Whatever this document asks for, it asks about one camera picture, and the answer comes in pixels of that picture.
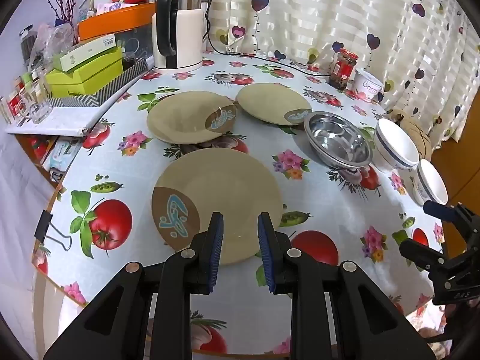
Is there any wet wipes pack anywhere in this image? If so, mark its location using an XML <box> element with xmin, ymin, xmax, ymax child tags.
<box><xmin>43</xmin><ymin>139</ymin><xmax>81</xmax><ymax>173</ymax></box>

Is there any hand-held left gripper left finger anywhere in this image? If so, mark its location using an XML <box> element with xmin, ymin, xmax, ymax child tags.
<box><xmin>43</xmin><ymin>212</ymin><xmax>224</xmax><ymax>360</ymax></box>

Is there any glass jar with red lid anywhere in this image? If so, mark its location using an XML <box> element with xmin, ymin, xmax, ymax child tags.
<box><xmin>329</xmin><ymin>49</ymin><xmax>359</xmax><ymax>91</ymax></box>

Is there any floral vegetable print tablecloth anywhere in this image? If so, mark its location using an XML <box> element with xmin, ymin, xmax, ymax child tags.
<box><xmin>32</xmin><ymin>50</ymin><xmax>447</xmax><ymax>357</ymax></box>

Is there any cream curtain with heart print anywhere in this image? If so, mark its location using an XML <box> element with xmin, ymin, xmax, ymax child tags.
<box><xmin>202</xmin><ymin>0</ymin><xmax>480</xmax><ymax>143</ymax></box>

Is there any black power cable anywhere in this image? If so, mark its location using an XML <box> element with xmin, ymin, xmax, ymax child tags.
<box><xmin>202</xmin><ymin>0</ymin><xmax>332</xmax><ymax>79</ymax></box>

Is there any stainless steel bowl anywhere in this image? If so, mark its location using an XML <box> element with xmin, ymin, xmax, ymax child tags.
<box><xmin>304</xmin><ymin>111</ymin><xmax>373</xmax><ymax>169</ymax></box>

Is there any beige plate with brown patch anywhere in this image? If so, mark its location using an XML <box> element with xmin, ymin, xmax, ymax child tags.
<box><xmin>152</xmin><ymin>147</ymin><xmax>284</xmax><ymax>266</ymax></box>
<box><xmin>236</xmin><ymin>83</ymin><xmax>313</xmax><ymax>126</ymax></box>
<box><xmin>146</xmin><ymin>91</ymin><xmax>239</xmax><ymax>145</ymax></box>

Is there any clear glass mug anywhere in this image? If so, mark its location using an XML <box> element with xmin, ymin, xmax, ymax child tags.
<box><xmin>17</xmin><ymin>79</ymin><xmax>53</xmax><ymax>124</ymax></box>

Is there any white yogurt tub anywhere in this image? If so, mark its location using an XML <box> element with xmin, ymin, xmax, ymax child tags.
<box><xmin>352</xmin><ymin>67</ymin><xmax>385</xmax><ymax>103</ymax></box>

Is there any white electric kettle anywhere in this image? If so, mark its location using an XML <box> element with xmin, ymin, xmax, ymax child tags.
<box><xmin>151</xmin><ymin>0</ymin><xmax>206</xmax><ymax>74</ymax></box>

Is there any black binder clip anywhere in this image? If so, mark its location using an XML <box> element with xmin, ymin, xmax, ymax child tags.
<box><xmin>34</xmin><ymin>210</ymin><xmax>73</xmax><ymax>251</ymax></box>

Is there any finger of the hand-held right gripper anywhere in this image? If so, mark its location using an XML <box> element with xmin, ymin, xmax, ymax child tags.
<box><xmin>398</xmin><ymin>239</ymin><xmax>449</xmax><ymax>274</ymax></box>
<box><xmin>423</xmin><ymin>200</ymin><xmax>480</xmax><ymax>241</ymax></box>

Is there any white shelf board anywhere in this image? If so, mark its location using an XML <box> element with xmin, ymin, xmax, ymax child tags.
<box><xmin>5</xmin><ymin>107</ymin><xmax>104</xmax><ymax>136</ymax></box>

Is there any wooden cabinet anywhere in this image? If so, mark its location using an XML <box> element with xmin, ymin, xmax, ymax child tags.
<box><xmin>431</xmin><ymin>135</ymin><xmax>480</xmax><ymax>205</ymax></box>

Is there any storage box with orange lid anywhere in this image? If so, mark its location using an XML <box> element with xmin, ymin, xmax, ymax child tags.
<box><xmin>77</xmin><ymin>2</ymin><xmax>156</xmax><ymax>68</ymax></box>

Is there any clear plastic bag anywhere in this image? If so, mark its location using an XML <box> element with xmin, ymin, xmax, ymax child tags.
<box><xmin>30</xmin><ymin>22</ymin><xmax>76</xmax><ymax>68</ymax></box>

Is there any white bowl with blue stripe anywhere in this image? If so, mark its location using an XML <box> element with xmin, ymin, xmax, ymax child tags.
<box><xmin>373</xmin><ymin>118</ymin><xmax>420</xmax><ymax>173</ymax></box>
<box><xmin>412</xmin><ymin>158</ymin><xmax>449</xmax><ymax>207</ymax></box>

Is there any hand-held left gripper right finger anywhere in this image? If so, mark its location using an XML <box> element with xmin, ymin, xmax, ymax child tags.
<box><xmin>257</xmin><ymin>212</ymin><xmax>437</xmax><ymax>360</ymax></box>

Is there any flat white and green box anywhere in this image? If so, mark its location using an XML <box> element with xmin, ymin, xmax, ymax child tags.
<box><xmin>52</xmin><ymin>37</ymin><xmax>118</xmax><ymax>72</ymax></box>

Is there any black and white striped box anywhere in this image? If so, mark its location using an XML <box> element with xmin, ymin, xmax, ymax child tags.
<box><xmin>49</xmin><ymin>58</ymin><xmax>149</xmax><ymax>107</ymax></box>

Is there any beige plush toy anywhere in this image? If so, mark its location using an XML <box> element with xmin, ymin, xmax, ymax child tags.
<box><xmin>388</xmin><ymin>109</ymin><xmax>434</xmax><ymax>160</ymax></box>

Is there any green cardboard box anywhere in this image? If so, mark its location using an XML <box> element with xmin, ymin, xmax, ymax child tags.
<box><xmin>45</xmin><ymin>47</ymin><xmax>124</xmax><ymax>98</ymax></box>

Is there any dark glass jar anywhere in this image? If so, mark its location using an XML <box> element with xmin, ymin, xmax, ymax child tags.
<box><xmin>19</xmin><ymin>25</ymin><xmax>36</xmax><ymax>64</ymax></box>

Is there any small bottle with red label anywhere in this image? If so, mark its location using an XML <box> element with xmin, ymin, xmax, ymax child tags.
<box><xmin>7</xmin><ymin>94</ymin><xmax>24</xmax><ymax>122</ymax></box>

